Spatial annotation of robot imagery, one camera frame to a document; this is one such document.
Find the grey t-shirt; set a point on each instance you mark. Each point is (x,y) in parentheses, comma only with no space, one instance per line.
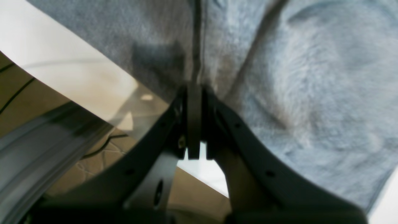
(315,80)

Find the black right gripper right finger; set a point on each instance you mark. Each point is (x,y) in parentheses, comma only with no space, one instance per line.
(262,189)

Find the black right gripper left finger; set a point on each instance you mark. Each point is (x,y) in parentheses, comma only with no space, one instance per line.
(135,190)

